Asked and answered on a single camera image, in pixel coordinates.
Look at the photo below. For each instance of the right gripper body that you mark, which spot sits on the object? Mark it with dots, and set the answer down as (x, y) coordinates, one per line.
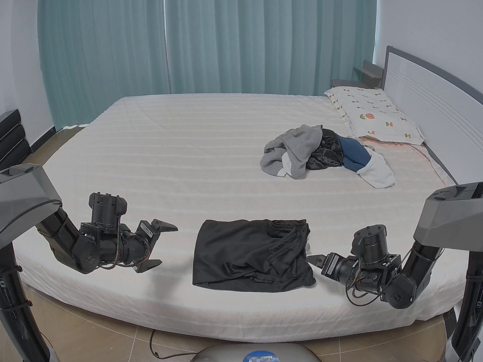
(341, 268)

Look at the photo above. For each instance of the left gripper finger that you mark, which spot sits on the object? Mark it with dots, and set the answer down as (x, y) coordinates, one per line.
(164, 226)
(149, 266)

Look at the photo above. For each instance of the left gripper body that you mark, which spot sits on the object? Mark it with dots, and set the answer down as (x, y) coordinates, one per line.
(128, 249)

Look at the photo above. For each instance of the black T-shirt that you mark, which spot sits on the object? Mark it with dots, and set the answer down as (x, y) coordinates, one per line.
(245, 255)

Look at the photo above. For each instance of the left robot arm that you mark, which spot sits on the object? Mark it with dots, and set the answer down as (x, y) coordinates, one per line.
(68, 240)

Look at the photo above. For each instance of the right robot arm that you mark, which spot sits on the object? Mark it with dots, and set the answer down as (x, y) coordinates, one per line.
(422, 258)

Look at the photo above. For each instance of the bed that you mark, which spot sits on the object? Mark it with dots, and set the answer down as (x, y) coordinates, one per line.
(188, 157)

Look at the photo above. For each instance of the white garment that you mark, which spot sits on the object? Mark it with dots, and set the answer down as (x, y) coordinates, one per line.
(379, 174)

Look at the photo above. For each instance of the dark blue garment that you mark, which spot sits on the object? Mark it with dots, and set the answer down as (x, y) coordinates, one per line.
(354, 155)

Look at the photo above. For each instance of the black shiny garment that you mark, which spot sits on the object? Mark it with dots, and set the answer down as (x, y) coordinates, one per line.
(324, 153)

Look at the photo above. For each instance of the grey garment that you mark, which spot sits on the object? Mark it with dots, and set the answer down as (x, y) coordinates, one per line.
(298, 145)

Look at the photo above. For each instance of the white printed pillow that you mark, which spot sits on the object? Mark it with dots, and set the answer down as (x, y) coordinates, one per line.
(373, 115)

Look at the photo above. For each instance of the black chest of drawers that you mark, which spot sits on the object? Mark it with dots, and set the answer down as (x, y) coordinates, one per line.
(13, 138)

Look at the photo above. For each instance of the blue-green curtain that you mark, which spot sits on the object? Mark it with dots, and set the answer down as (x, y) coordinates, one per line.
(105, 51)
(271, 32)

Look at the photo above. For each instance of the grey bedside table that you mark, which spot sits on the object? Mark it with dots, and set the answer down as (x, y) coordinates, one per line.
(368, 70)

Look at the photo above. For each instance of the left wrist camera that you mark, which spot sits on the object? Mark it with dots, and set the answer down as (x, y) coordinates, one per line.
(121, 206)

